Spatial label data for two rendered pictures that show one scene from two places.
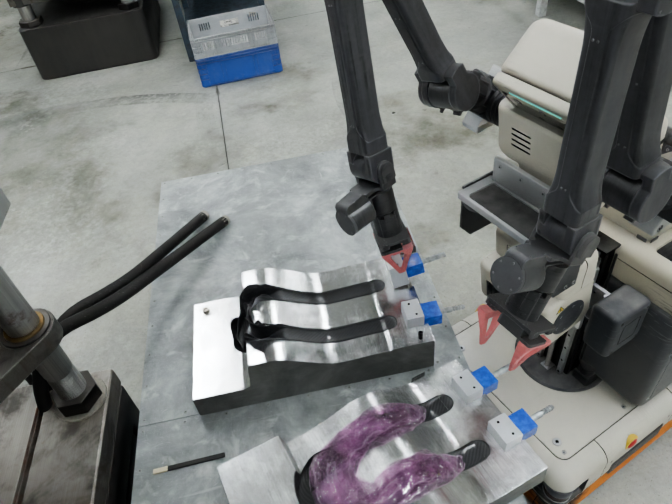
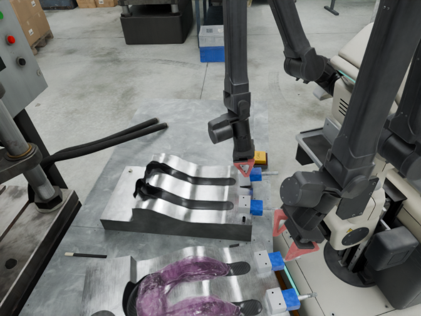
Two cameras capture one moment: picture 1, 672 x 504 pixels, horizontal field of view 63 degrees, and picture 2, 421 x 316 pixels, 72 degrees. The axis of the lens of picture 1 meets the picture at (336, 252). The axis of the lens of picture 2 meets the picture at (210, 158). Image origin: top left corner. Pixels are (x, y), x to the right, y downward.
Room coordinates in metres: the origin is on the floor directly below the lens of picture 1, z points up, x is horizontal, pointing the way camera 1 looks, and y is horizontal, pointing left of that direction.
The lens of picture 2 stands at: (0.13, -0.19, 1.63)
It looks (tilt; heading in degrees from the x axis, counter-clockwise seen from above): 41 degrees down; 14
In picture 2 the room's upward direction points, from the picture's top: 4 degrees counter-clockwise
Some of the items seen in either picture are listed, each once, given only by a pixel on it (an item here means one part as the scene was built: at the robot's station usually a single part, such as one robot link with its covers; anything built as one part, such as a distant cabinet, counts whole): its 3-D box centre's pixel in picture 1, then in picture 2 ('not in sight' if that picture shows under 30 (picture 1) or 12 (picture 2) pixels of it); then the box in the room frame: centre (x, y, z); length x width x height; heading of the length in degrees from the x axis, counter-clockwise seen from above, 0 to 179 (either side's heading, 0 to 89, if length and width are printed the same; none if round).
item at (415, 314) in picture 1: (434, 312); (259, 207); (0.74, -0.19, 0.89); 0.13 x 0.05 x 0.05; 95
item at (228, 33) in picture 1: (231, 32); (222, 35); (4.05, 0.52, 0.28); 0.61 x 0.41 x 0.15; 97
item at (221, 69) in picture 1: (237, 55); (222, 48); (4.05, 0.52, 0.11); 0.61 x 0.41 x 0.22; 97
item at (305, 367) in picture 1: (305, 323); (180, 192); (0.78, 0.09, 0.87); 0.50 x 0.26 x 0.14; 95
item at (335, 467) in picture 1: (381, 458); (185, 291); (0.43, -0.03, 0.90); 0.26 x 0.18 x 0.08; 112
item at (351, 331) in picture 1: (310, 310); (183, 185); (0.77, 0.07, 0.92); 0.35 x 0.16 x 0.09; 95
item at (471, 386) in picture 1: (486, 379); (278, 261); (0.58, -0.26, 0.86); 0.13 x 0.05 x 0.05; 112
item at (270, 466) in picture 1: (382, 474); (185, 301); (0.43, -0.03, 0.86); 0.50 x 0.26 x 0.11; 112
